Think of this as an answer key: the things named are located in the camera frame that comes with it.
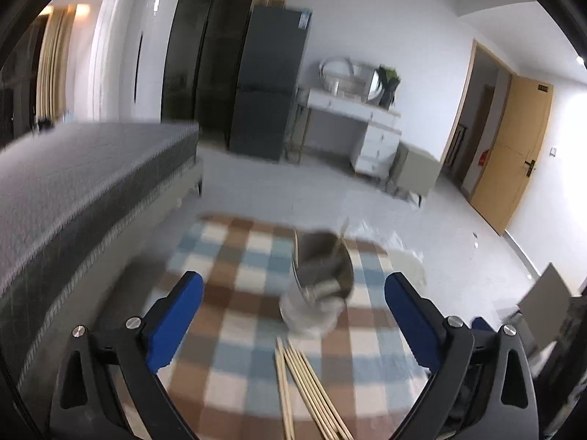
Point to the green potted plant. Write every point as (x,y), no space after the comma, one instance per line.
(390,85)

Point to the checkered blue brown rug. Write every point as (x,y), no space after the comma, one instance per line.
(247,284)

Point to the dark grey refrigerator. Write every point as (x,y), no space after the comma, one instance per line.
(268,87)

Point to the black glass wardrobe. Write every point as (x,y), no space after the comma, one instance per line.
(206,50)

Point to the grey quilted mattress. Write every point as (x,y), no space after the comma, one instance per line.
(69,183)

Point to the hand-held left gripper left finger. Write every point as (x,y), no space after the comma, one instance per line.
(179,321)

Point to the round vanity mirror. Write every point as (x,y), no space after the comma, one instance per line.
(374,83)

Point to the white plastic cup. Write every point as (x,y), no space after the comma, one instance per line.
(312,298)

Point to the beige upholstered stool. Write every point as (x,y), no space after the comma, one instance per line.
(415,172)

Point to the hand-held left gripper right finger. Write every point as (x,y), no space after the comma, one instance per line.
(412,321)

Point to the grey flat board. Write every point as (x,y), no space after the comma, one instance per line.
(545,307)

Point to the beige curtain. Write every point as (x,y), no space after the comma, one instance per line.
(55,64)

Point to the wooden door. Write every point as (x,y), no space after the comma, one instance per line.
(509,156)

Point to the white vanity desk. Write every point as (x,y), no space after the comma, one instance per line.
(371,128)

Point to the wooden chopstick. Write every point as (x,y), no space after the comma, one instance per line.
(328,396)
(284,389)
(320,396)
(312,395)
(302,394)

